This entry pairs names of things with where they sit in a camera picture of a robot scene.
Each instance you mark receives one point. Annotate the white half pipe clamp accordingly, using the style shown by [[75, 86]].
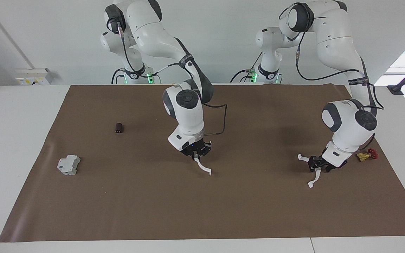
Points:
[[314, 179], [202, 167]]

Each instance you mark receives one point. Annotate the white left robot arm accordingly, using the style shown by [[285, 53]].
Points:
[[336, 38]]

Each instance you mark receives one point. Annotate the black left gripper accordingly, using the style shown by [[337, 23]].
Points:
[[332, 168]]

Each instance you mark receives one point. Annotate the small dark brown cylinder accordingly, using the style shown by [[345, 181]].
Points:
[[119, 128]]

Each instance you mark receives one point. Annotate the white circuit breaker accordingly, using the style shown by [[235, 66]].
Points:
[[68, 165]]

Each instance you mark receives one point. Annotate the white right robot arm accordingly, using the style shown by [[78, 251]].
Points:
[[188, 116]]

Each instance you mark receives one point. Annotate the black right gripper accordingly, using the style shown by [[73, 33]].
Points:
[[188, 149]]

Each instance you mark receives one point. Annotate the brown table mat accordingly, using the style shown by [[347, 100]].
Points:
[[188, 203]]

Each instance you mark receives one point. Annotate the white wall socket box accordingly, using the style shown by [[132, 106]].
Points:
[[33, 77]]

